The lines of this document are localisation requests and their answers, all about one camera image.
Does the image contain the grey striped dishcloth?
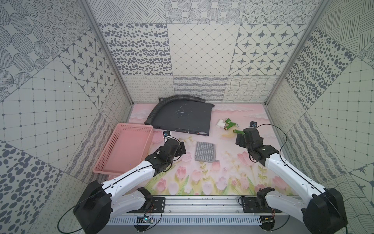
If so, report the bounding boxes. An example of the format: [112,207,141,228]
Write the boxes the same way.
[195,142,216,163]

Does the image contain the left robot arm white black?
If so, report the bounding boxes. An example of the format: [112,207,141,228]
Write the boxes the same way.
[73,136,186,234]

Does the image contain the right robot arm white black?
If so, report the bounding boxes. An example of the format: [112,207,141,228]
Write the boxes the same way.
[234,127,348,234]

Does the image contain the green yellow toy piece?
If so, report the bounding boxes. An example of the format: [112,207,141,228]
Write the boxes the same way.
[221,129,244,138]

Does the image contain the green white toy spray gun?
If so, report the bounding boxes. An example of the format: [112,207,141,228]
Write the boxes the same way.
[216,119,239,130]

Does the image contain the pink plastic basket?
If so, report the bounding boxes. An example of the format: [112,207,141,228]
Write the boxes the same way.
[93,123,153,176]

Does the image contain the left small circuit board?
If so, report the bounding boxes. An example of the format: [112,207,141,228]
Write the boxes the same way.
[136,215,154,224]

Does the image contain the small circuit board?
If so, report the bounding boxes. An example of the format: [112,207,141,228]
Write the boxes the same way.
[136,215,154,224]
[260,215,275,229]

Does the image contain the right small circuit board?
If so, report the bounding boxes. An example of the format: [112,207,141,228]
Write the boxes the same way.
[260,215,275,229]

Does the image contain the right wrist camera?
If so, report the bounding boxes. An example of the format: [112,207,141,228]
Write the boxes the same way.
[250,121,258,128]

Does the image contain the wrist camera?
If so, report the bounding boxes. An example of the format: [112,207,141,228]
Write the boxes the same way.
[250,121,258,128]
[163,130,171,137]

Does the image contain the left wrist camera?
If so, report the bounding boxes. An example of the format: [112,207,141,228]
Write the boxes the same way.
[163,130,171,137]

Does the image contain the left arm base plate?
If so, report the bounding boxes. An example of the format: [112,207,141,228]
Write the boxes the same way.
[129,197,166,213]

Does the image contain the aluminium frame rail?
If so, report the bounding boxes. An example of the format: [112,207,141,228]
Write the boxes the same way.
[111,193,306,218]

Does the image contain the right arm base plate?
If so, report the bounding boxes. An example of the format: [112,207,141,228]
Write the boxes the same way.
[238,196,282,214]

